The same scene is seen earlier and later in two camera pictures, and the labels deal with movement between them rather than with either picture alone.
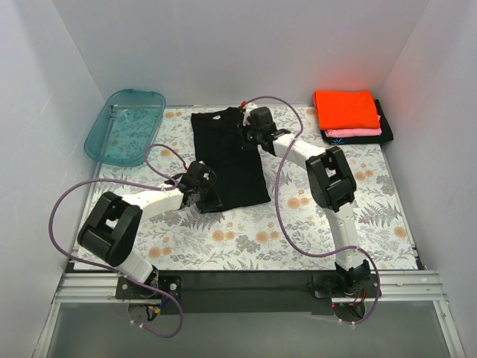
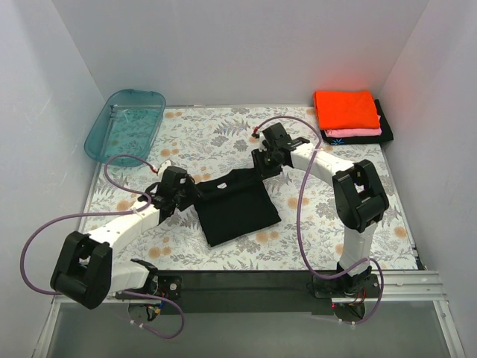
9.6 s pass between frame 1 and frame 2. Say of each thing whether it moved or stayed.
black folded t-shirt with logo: stayed
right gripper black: moved
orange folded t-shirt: stayed
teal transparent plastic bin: stayed
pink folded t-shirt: stayed
